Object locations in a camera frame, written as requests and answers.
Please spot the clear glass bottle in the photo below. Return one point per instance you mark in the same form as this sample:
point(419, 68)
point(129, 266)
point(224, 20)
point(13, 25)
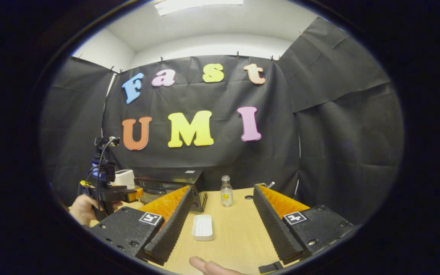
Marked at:
point(226, 194)

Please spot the black electric oven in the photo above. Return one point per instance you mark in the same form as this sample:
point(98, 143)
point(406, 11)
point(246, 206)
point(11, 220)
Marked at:
point(174, 179)

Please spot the white rectangular tray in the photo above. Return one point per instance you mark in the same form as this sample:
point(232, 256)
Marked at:
point(203, 227)

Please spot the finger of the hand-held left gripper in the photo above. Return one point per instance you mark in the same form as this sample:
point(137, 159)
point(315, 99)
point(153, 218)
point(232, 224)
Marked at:
point(136, 194)

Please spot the black backdrop cloth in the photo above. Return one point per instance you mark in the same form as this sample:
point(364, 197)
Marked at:
point(338, 133)

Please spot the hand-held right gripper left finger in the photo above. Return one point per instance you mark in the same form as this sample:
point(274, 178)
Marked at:
point(172, 229)

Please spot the white toaster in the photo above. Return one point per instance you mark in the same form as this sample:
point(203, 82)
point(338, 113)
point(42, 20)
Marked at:
point(124, 178)

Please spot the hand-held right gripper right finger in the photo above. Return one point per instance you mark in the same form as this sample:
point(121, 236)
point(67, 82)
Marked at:
point(275, 229)

